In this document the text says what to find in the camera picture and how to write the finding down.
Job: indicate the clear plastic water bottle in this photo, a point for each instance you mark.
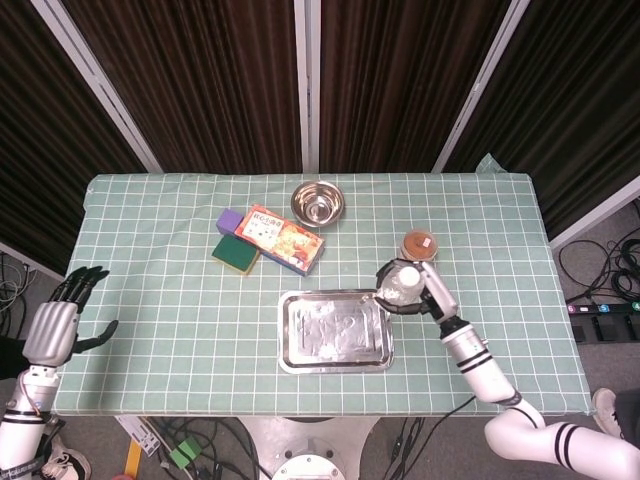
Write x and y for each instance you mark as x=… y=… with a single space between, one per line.
x=400 y=287

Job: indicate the green and yellow sponge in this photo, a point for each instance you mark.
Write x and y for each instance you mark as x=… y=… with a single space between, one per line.
x=235 y=254

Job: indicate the steel bowl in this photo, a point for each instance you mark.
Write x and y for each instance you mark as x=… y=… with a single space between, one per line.
x=318 y=203

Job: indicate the yellow tape strip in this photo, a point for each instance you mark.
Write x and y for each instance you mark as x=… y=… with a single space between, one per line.
x=132 y=457

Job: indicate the orange snack box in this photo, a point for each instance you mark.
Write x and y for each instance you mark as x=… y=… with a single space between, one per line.
x=285 y=240

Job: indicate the green checkered tablecloth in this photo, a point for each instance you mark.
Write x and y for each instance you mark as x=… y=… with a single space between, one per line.
x=200 y=320

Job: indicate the clear jar with brown lid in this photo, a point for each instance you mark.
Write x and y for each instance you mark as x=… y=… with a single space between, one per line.
x=419 y=245

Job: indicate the plain white sneaker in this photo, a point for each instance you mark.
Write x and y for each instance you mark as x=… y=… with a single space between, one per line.
x=607 y=412

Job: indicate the green plug block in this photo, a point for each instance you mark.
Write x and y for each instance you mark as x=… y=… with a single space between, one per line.
x=184 y=450

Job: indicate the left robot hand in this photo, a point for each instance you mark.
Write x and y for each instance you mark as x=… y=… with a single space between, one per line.
x=52 y=327

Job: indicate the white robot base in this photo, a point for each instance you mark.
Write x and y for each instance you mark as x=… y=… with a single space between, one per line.
x=311 y=450

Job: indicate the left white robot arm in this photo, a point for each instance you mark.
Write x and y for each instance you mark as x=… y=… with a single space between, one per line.
x=24 y=415

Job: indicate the purple block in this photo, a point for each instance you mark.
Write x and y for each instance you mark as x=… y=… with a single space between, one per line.
x=229 y=220

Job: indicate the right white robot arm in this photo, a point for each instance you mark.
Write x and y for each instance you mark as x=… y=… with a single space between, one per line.
x=492 y=380

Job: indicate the white sneaker with black trim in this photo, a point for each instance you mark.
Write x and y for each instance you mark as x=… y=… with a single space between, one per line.
x=67 y=460

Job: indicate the rectangular steel tray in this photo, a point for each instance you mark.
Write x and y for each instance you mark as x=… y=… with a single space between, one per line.
x=336 y=330

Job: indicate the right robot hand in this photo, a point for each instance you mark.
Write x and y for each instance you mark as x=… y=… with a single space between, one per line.
x=435 y=292

